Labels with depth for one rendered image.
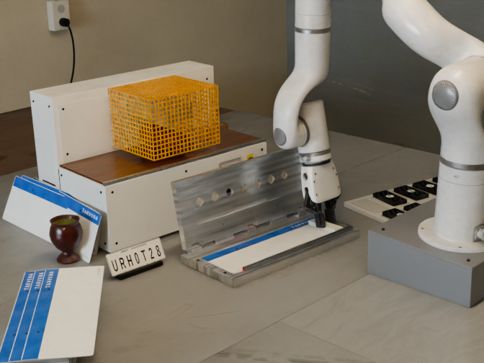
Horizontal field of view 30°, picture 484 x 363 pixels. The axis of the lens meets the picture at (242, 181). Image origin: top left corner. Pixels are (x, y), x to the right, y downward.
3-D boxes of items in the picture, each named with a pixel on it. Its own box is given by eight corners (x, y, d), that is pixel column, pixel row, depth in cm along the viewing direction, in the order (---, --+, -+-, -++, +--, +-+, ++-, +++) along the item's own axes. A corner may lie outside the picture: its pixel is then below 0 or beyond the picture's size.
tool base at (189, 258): (234, 288, 213) (233, 274, 211) (181, 262, 228) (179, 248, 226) (360, 237, 240) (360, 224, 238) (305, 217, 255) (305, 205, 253)
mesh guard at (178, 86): (153, 160, 239) (150, 100, 233) (111, 145, 253) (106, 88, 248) (220, 142, 253) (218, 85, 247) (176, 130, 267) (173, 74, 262)
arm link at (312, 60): (292, 35, 216) (290, 155, 227) (338, 27, 226) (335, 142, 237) (266, 29, 223) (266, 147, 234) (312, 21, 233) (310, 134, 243)
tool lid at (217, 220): (174, 182, 221) (170, 181, 223) (187, 256, 225) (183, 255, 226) (302, 145, 248) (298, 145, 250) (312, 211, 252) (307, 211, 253)
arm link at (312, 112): (311, 154, 231) (336, 146, 236) (303, 103, 228) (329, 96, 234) (289, 154, 237) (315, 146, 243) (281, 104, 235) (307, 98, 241)
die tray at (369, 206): (406, 233, 241) (406, 230, 241) (342, 205, 263) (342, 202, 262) (509, 202, 261) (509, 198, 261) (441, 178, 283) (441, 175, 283)
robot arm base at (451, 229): (518, 240, 210) (528, 166, 203) (460, 260, 200) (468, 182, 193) (457, 212, 224) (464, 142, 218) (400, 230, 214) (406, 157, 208)
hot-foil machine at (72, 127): (110, 256, 232) (98, 113, 220) (33, 217, 262) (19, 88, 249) (316, 187, 279) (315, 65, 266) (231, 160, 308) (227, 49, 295)
